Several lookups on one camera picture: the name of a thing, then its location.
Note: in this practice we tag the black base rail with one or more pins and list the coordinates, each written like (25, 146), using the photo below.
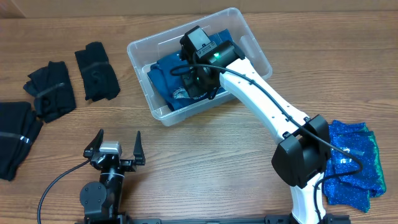
(269, 219)

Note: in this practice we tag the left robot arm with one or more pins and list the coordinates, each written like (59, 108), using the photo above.
(101, 199)

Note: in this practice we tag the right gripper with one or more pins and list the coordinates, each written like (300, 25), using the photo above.
(198, 86)

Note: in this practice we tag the black cloth bundle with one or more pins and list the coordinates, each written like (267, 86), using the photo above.
(98, 76)
(52, 91)

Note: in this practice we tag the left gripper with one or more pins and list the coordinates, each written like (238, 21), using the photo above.
(125, 163)

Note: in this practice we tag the large black garment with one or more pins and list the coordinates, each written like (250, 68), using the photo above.
(19, 129)

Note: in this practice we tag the clear plastic storage bin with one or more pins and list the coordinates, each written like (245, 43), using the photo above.
(146, 52)

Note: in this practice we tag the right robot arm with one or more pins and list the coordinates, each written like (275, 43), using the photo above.
(302, 142)

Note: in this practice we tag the blue denim jeans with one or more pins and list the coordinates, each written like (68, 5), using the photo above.
(166, 73)

